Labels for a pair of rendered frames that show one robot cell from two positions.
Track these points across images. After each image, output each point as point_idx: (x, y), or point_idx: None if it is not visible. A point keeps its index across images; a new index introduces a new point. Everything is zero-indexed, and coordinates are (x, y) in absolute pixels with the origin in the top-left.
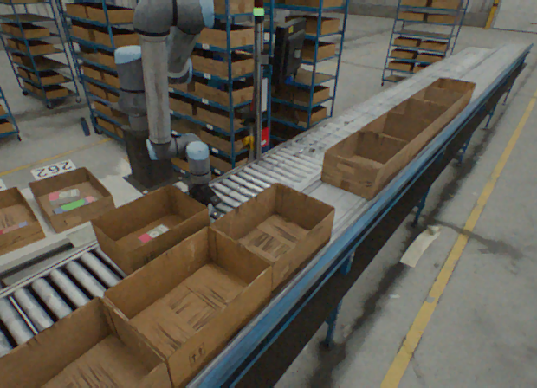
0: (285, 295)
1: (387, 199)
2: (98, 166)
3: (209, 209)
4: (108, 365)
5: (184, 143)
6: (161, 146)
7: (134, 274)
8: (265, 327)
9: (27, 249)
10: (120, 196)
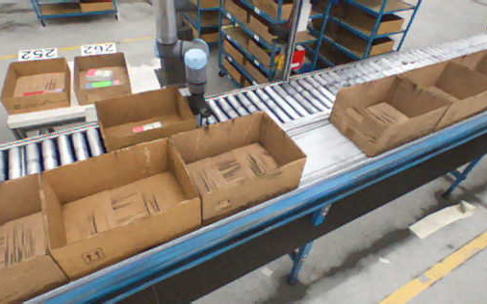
0: (214, 229)
1: (390, 163)
2: (140, 55)
3: (202, 119)
4: (37, 234)
5: (189, 48)
6: (165, 47)
7: (77, 163)
8: (176, 253)
9: (52, 113)
10: (143, 86)
